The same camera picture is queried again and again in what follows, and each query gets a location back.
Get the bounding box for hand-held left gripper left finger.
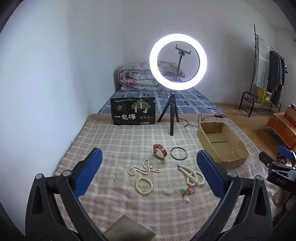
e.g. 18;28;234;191
25;147;103;241

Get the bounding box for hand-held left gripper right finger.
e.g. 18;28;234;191
196;149;273;241

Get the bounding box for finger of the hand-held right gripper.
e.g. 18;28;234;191
278;146;296;164
259;151;296;172

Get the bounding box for cardboard box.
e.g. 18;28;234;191
196;122;249;169

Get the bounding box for orange patterned box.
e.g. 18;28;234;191
265;112;296;151

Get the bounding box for pink plaid blanket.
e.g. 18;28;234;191
53;113;281;241

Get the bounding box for red flat box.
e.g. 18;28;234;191
284;103;296;121

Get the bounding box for dark bangle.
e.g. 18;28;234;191
170;147;187;161

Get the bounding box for yellow box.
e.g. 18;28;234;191
258;88;272;105

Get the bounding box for tan blurry object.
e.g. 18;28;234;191
104;215;156;241

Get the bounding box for black snack bag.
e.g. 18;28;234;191
110;97;156;126

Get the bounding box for blue patterned mattress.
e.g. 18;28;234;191
97;88;223;114

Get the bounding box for dark hanging clothes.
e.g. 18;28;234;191
267;50;286;106

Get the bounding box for striped towel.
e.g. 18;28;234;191
253;35;271;90

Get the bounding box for folded floral quilt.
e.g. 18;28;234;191
118;61;186;91

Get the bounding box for black clothes rack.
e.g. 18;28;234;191
239;24;287;117

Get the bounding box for black phone holder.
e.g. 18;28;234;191
175;45;192;81

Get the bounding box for white pearl necklace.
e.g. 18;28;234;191
128;159;161;176
177;164;206;186

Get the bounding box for green bead red string pendant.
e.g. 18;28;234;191
180;187;196;199

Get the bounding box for cream bead bracelet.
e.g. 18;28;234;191
135;177;154;193

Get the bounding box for red strap wristwatch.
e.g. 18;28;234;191
153;144;168;159

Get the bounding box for black power cable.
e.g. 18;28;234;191
165;87;232;128

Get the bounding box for white ring light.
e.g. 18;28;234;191
149;34;207;90

